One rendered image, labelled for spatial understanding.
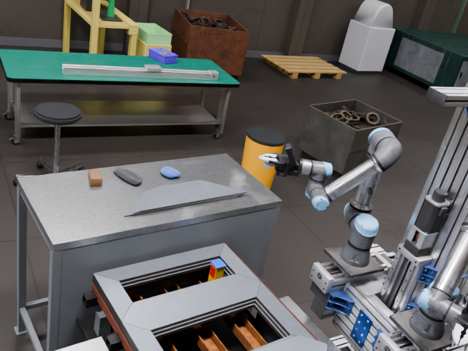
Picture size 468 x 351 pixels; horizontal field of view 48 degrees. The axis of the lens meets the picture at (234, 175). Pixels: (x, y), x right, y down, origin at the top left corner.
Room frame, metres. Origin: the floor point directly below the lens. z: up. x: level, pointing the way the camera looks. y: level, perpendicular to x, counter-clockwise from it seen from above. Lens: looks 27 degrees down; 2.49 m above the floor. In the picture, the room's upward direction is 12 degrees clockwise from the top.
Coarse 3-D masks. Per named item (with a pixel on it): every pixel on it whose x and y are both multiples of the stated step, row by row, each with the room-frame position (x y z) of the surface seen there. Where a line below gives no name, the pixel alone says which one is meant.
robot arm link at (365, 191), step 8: (384, 128) 2.39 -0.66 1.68; (368, 136) 2.41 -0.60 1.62; (376, 136) 2.33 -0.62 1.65; (384, 136) 2.30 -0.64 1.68; (392, 136) 2.30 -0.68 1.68; (376, 144) 2.29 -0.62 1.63; (368, 152) 2.34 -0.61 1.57; (376, 176) 2.32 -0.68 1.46; (360, 184) 2.35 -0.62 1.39; (368, 184) 2.32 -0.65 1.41; (376, 184) 2.33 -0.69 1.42; (360, 192) 2.33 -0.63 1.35; (368, 192) 2.32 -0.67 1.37; (352, 200) 2.36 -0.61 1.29; (360, 200) 2.32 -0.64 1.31; (368, 200) 2.32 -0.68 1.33; (344, 208) 2.41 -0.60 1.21; (352, 208) 2.32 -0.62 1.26; (360, 208) 2.31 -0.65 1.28; (368, 208) 2.32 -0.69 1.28; (352, 216) 2.29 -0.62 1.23
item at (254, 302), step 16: (160, 272) 2.02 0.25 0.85; (176, 272) 2.07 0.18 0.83; (224, 272) 2.17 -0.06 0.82; (240, 304) 1.92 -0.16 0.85; (256, 304) 1.96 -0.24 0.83; (192, 320) 1.75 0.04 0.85; (208, 320) 1.80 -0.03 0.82; (272, 320) 1.86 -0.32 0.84; (128, 336) 1.58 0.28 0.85; (160, 336) 1.64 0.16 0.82; (288, 336) 1.76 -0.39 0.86
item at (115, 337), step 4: (108, 336) 1.63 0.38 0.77; (112, 336) 1.63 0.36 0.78; (116, 336) 1.64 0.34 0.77; (108, 340) 1.61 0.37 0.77; (112, 340) 1.61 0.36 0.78; (116, 340) 1.62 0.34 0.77; (120, 340) 1.62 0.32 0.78; (108, 344) 1.63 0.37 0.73; (112, 344) 1.59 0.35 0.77; (116, 344) 1.60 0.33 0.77; (120, 344) 1.62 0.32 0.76; (108, 348) 1.60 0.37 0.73; (112, 348) 1.59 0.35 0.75; (116, 348) 1.60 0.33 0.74; (120, 348) 1.62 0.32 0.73
